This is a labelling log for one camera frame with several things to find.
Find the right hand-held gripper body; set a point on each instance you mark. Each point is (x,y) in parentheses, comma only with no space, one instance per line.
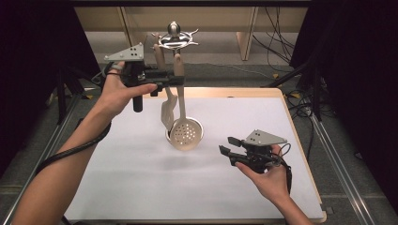
(258,156)

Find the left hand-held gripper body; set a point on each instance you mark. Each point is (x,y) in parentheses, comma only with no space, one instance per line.
(133,73)

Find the stainless steel utensil rack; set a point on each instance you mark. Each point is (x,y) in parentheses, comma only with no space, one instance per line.
(174,29)

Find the person's left hand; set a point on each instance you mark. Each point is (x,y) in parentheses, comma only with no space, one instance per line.
(114,97)

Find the person's right hand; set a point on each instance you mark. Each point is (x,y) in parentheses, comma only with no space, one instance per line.
(273,184)

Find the light wooden shelf unit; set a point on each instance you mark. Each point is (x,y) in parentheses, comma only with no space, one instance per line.
(134,37)

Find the black metal stand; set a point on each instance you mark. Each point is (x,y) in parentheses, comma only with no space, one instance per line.
(316,93)
(62,93)

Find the black curtain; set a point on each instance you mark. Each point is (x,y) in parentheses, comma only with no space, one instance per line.
(359,78)
(34,62)

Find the aluminium floor rail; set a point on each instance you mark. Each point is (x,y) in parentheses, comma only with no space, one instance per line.
(31,175)
(341,168)

